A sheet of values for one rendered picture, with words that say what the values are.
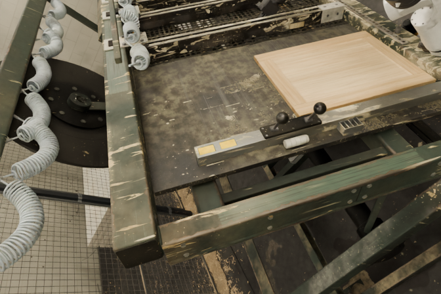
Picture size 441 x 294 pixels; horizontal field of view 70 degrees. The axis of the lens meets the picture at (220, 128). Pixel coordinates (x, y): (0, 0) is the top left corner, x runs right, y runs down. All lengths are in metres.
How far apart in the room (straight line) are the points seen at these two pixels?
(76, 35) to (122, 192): 5.73
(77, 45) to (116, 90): 5.35
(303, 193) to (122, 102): 0.67
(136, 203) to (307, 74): 0.85
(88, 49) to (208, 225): 5.93
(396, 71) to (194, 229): 1.01
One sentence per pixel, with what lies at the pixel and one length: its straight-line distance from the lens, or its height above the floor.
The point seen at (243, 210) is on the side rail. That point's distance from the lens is 0.83.
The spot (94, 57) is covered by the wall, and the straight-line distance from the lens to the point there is 6.61.
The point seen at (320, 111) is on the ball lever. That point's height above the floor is 1.42.
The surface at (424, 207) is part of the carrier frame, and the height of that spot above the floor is 0.79.
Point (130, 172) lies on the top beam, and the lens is 0.89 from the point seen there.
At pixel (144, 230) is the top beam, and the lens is 0.78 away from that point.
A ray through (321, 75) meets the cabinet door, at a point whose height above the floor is 1.18.
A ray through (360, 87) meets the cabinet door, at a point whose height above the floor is 1.11.
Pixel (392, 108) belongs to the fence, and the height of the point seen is 1.09.
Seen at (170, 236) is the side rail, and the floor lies 1.74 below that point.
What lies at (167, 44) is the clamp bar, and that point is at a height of 1.63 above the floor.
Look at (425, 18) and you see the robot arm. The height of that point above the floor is 1.32.
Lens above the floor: 2.14
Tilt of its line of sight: 34 degrees down
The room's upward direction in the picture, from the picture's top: 71 degrees counter-clockwise
